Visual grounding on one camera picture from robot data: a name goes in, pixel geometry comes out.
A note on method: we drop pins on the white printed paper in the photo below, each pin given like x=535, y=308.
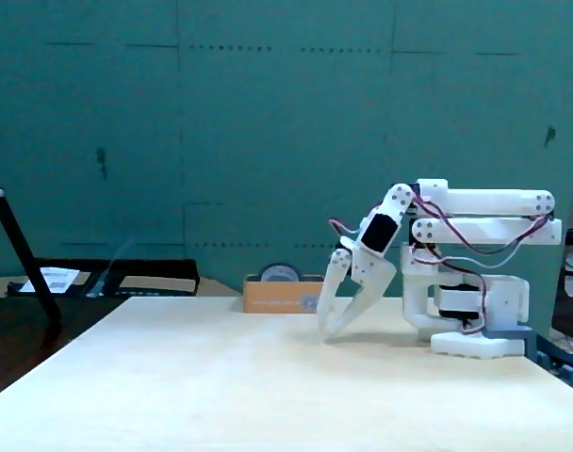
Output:
x=55, y=278

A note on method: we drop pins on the dark grey clamp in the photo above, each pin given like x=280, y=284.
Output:
x=564, y=360

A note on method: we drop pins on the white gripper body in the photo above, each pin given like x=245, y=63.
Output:
x=368, y=269

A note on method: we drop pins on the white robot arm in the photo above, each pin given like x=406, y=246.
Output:
x=494, y=202

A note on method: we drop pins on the black flat case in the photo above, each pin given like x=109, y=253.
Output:
x=164, y=273

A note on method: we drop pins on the grey table clamp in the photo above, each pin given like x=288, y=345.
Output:
x=512, y=333

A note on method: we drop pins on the black tape roll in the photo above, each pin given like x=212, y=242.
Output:
x=281, y=273

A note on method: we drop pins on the thin grey rod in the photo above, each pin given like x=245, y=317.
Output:
x=105, y=278

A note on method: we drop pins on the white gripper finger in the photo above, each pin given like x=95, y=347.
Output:
x=336, y=273
x=362, y=306

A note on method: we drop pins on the black stand leg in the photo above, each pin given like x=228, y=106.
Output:
x=27, y=263

